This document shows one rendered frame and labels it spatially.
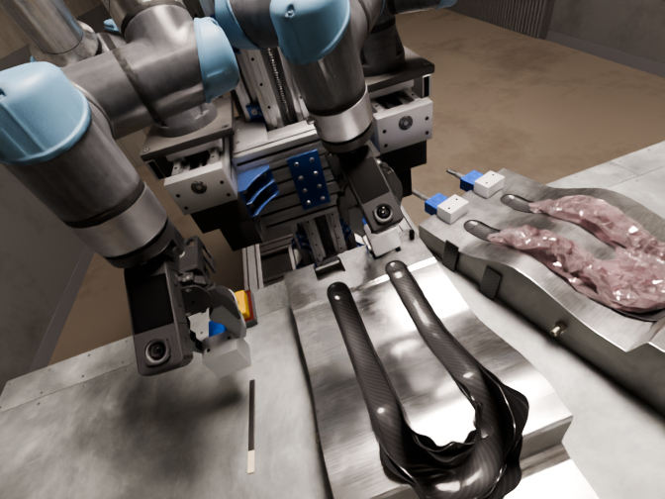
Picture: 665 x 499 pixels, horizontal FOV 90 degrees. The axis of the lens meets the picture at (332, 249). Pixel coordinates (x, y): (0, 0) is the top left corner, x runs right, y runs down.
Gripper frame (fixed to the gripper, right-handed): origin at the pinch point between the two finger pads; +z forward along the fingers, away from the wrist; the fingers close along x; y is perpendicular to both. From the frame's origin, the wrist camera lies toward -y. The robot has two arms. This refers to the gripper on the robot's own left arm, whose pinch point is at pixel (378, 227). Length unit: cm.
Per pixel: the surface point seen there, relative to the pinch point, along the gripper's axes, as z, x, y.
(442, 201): 10.9, -15.8, 7.2
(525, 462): 2.9, -1.6, -36.9
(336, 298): 3.5, 11.7, -7.3
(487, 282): 11.3, -13.2, -12.6
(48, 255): 65, 169, 134
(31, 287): 61, 170, 109
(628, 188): 22, -53, -3
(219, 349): -7.2, 28.1, -12.6
